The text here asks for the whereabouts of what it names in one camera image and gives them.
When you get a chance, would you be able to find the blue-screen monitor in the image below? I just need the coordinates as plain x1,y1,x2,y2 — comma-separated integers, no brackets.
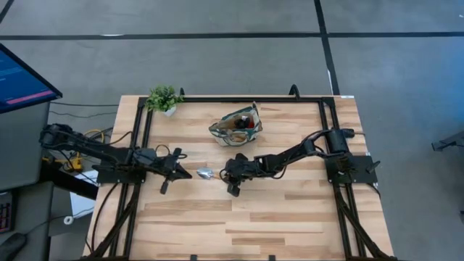
0,42,64,115

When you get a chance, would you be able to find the black computer mouse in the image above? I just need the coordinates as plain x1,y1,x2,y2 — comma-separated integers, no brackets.
0,233,28,261

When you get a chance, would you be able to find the green plant in white pot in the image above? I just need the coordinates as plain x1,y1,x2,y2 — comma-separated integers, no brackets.
144,85,185,117

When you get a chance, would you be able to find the white paper sheet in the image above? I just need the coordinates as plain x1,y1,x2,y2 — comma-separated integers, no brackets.
68,169,99,219

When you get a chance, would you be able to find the grey desk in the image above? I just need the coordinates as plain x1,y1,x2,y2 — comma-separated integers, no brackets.
0,181,55,261

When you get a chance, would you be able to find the yellow cable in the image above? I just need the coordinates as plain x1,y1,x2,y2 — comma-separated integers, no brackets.
83,128,106,144

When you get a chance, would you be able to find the black keyboard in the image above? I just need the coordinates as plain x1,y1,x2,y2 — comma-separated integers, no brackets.
0,197,15,233

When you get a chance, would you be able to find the black floor cable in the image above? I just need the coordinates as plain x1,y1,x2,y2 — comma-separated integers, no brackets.
49,101,120,108
49,110,117,120

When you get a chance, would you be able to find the black metal table frame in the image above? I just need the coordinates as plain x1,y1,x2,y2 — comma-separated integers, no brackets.
81,94,399,261

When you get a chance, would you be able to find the black power cable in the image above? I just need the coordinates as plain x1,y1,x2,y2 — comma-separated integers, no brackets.
89,183,120,254

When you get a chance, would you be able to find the narrow wood-handled steel trowel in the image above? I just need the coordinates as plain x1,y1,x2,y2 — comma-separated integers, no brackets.
196,167,224,181

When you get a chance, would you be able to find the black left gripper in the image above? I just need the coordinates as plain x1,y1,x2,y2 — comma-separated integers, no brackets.
143,147,193,194

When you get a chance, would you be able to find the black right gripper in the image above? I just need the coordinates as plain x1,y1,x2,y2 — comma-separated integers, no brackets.
219,153,257,198

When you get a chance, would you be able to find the grey chair base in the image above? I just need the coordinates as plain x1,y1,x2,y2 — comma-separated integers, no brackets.
431,130,464,161

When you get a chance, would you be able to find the yellow tape measure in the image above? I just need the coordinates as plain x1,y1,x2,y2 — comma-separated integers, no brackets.
66,154,83,172

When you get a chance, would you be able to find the black desk beam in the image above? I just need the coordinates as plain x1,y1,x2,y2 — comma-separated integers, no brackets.
38,168,99,201

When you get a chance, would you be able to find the beige green gardening bag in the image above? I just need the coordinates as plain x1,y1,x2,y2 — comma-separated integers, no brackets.
208,102,263,148

